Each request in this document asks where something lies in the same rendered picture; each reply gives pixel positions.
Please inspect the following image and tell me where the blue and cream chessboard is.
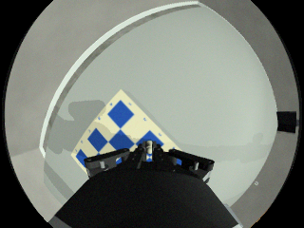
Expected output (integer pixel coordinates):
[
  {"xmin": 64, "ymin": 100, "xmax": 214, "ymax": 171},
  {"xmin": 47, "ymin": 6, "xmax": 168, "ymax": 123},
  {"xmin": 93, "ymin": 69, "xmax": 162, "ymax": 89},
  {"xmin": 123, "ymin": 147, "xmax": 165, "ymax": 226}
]
[{"xmin": 71, "ymin": 90, "xmax": 182, "ymax": 173}]

